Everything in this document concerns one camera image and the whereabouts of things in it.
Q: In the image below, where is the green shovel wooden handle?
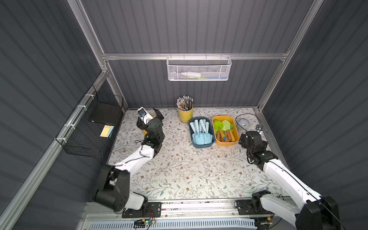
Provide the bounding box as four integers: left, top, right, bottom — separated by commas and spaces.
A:
221, 120, 236, 142

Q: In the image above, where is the light blue shovel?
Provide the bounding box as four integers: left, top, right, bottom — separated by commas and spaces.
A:
197, 119, 213, 145
189, 119, 199, 144

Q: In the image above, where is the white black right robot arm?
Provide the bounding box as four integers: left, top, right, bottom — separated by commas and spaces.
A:
239, 131, 343, 230

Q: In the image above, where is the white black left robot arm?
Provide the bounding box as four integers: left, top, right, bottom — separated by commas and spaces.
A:
93, 113, 165, 212

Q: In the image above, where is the yellow storage box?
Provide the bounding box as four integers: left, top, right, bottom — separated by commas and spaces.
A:
212, 116, 240, 146

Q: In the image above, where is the teal storage box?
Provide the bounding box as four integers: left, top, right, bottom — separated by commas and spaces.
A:
188, 117, 215, 149

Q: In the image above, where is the yellow pencil cup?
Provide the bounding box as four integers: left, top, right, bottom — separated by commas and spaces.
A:
178, 107, 193, 123

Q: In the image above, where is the bundle of colored pencils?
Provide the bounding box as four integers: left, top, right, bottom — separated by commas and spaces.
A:
176, 95, 194, 111

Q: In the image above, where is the yellow sticky note pad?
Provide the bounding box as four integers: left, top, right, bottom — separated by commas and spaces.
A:
100, 125, 115, 138

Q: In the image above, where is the black notebook in basket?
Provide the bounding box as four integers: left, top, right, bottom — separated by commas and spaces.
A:
89, 102, 122, 126

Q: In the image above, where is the white bottle in mesh basket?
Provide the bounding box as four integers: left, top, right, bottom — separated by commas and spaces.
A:
181, 72, 201, 78

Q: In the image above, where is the small green circuit board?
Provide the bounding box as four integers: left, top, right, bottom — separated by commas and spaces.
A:
133, 219, 156, 229

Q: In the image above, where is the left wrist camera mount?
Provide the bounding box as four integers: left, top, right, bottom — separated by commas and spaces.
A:
137, 107, 153, 121

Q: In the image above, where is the green shovel brown handle front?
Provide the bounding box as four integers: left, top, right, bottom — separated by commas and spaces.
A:
213, 119, 228, 142

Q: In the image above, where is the white mesh wall basket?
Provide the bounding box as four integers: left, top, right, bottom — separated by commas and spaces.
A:
166, 55, 232, 81

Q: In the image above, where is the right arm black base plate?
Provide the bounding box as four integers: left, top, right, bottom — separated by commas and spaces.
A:
234, 199, 274, 217

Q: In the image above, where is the black wire wall basket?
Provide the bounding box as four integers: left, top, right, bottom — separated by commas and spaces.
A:
56, 87, 124, 158

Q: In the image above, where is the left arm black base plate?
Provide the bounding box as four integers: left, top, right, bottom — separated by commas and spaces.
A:
122, 202, 162, 219

